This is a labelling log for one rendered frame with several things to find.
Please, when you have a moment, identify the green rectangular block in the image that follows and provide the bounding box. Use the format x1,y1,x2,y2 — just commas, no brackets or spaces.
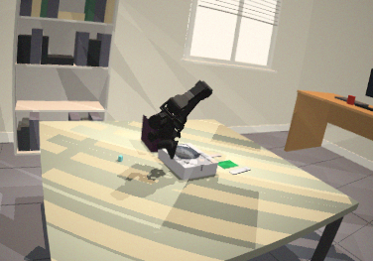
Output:
217,160,239,169

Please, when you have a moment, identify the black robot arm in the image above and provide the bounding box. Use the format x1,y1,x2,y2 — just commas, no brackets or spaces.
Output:
147,80,213,143

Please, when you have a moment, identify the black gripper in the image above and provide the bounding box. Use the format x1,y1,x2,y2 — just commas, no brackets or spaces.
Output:
157,123,181,159

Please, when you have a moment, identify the grey round disc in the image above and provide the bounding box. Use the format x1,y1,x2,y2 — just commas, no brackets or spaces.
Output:
175,146,200,159

